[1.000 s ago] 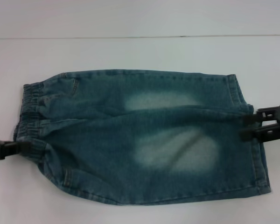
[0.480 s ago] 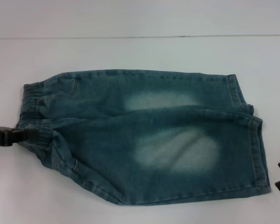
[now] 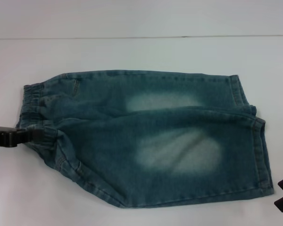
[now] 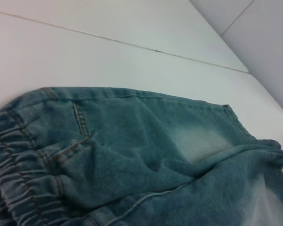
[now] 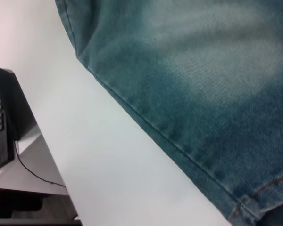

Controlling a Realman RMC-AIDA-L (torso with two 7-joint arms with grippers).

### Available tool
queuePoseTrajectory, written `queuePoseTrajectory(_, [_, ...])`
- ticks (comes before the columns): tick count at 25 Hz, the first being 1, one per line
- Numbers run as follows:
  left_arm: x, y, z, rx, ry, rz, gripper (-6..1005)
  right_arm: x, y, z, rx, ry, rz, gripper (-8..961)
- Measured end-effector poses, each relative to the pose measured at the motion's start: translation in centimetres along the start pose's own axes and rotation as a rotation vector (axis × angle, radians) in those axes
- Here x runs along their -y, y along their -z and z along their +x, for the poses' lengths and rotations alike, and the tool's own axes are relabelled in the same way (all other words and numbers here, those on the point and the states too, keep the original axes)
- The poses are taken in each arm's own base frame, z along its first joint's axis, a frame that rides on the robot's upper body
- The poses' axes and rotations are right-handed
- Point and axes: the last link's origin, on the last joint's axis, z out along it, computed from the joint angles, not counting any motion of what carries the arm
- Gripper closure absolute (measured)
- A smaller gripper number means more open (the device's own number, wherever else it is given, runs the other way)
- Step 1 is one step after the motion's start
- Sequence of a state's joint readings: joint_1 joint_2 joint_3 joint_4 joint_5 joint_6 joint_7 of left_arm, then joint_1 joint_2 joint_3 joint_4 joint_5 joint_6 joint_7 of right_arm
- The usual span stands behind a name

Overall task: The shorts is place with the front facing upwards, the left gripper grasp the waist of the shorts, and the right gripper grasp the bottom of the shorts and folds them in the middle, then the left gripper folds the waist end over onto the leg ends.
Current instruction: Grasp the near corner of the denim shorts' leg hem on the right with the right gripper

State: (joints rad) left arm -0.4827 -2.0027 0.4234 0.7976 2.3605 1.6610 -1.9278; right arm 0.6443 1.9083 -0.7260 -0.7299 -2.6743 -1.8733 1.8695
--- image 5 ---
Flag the blue denim shorts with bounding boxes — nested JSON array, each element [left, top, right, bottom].
[[54, 0, 283, 226]]

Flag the white side desk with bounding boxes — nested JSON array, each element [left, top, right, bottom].
[[0, 124, 69, 196]]

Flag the black monitor stand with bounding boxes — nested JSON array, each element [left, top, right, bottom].
[[0, 68, 37, 142]]

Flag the thin black cable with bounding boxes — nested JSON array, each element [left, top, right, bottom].
[[13, 139, 67, 188]]

